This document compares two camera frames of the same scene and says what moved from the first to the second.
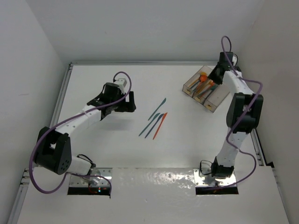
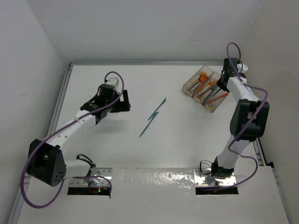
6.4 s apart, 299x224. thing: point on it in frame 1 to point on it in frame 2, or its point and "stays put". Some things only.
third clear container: [215, 98] stays put
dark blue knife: [151, 129] to [217, 92]
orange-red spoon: [203, 78] stays put
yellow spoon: [202, 73] stays put
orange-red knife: [163, 117] to [223, 95]
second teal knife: [151, 115] stays put
